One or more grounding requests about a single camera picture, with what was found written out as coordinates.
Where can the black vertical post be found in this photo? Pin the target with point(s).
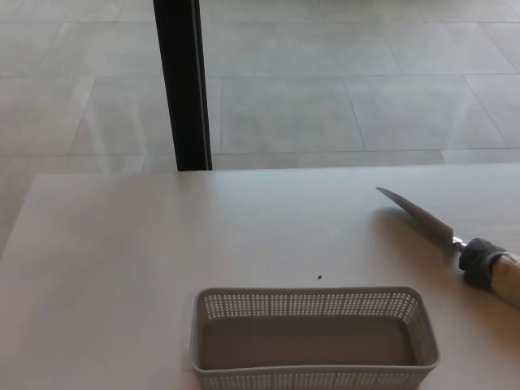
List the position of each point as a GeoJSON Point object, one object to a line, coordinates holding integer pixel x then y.
{"type": "Point", "coordinates": [178, 81]}

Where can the grey perforated plastic basket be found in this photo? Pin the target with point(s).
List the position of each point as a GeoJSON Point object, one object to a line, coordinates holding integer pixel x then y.
{"type": "Point", "coordinates": [308, 341]}

